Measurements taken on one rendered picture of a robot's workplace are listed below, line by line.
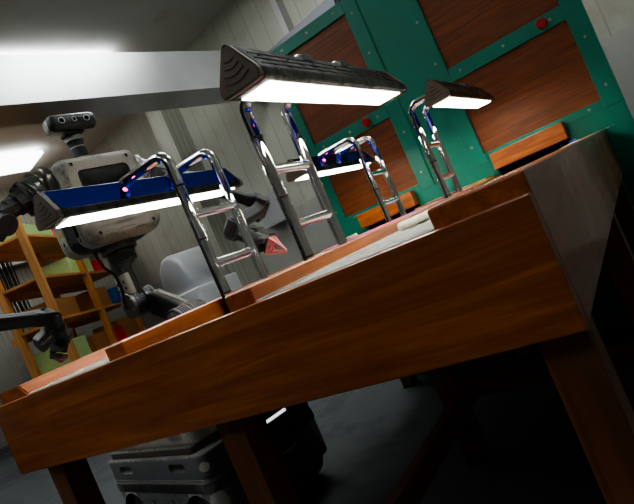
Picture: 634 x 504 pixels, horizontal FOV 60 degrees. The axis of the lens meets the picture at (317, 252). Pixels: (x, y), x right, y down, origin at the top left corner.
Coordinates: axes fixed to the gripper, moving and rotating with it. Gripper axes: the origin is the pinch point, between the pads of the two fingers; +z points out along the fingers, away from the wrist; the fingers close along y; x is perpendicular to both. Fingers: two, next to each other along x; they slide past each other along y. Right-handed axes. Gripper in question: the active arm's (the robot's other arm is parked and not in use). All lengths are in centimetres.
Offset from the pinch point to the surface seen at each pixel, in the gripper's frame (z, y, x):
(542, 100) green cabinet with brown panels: 61, 78, -69
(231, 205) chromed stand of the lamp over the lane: 17, -62, -32
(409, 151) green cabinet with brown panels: 12, 77, -36
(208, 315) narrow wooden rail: 29, -81, -13
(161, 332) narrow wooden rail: 28, -94, -14
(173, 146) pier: -350, 330, 66
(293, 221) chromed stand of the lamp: 42, -76, -38
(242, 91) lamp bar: 41, -97, -63
